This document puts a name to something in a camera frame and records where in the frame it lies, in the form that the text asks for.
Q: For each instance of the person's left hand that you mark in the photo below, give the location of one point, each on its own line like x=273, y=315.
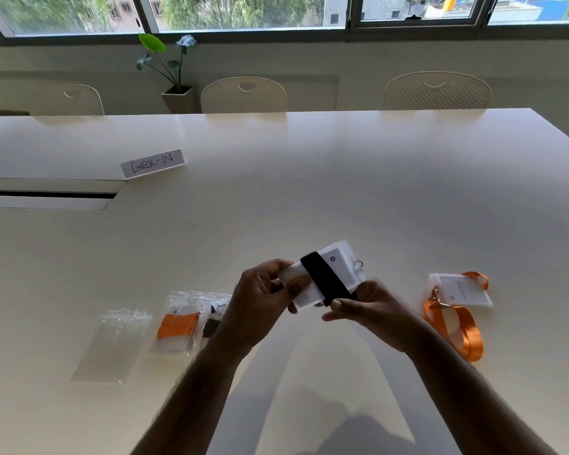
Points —
x=253, y=310

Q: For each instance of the person's right hand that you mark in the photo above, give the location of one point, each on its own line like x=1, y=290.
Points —
x=384, y=317

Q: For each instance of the person's left thumb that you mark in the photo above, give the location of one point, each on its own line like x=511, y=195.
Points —
x=295, y=286

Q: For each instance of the person's right thumb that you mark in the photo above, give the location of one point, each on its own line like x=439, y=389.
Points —
x=344, y=308

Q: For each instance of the clear badge holder with card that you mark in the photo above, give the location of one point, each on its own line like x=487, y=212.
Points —
x=341, y=260

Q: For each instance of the person's right forearm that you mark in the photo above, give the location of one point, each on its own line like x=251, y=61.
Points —
x=469, y=398

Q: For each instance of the person's left forearm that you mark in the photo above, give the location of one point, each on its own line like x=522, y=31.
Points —
x=194, y=402

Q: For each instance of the badge holder with white card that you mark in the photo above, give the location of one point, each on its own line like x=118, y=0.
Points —
x=460, y=289

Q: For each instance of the white handwritten paper sign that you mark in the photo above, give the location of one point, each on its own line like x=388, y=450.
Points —
x=152, y=164

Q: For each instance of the empty clear plastic bag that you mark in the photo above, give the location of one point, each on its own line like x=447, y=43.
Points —
x=111, y=345

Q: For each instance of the white perforated chair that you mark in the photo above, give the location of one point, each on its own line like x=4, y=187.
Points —
x=244, y=97
x=437, y=92
x=78, y=101

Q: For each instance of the beige square planter pot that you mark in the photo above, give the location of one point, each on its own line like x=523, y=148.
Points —
x=179, y=100

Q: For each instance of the green leafy plant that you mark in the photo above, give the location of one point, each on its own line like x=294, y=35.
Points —
x=152, y=44

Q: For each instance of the grey window frame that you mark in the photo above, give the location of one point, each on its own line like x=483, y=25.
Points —
x=351, y=28

